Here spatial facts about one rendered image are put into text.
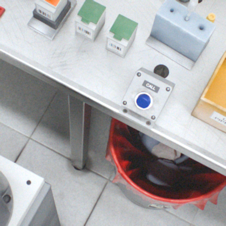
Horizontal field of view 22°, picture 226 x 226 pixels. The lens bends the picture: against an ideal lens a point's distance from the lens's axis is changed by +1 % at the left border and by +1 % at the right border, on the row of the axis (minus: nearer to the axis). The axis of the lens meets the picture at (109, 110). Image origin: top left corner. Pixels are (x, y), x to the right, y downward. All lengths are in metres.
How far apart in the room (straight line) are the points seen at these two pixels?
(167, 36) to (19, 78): 1.02
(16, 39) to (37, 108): 0.89
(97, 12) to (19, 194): 0.35
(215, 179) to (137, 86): 0.60
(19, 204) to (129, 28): 0.36
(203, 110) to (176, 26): 0.15
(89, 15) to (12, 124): 0.97
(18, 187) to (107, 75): 0.27
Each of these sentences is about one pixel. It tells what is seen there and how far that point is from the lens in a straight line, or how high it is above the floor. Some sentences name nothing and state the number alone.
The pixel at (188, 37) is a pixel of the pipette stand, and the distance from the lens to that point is 1.03.
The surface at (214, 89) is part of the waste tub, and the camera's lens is 1.08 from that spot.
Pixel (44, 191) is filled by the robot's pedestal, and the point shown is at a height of 0.87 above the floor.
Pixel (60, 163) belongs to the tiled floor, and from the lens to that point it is 1.92.
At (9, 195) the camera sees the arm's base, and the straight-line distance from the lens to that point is 0.96.
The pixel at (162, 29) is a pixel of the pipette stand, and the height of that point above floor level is 0.93.
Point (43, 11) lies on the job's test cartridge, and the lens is 1.06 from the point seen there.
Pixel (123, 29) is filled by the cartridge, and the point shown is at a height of 0.94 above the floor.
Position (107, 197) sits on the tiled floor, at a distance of 1.90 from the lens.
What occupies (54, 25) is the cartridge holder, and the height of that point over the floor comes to 0.90.
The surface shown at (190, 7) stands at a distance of 0.97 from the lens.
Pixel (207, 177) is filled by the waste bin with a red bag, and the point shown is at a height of 0.37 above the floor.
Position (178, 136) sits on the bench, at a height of 0.87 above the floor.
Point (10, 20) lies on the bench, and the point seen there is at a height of 0.87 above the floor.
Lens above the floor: 1.88
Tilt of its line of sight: 73 degrees down
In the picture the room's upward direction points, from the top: 10 degrees clockwise
